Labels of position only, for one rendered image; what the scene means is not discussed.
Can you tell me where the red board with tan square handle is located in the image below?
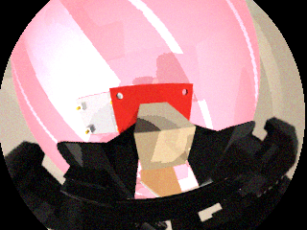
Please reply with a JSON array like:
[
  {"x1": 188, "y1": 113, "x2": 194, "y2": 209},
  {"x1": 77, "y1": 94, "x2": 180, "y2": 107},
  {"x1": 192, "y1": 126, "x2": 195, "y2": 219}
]
[{"x1": 109, "y1": 83, "x2": 195, "y2": 170}]

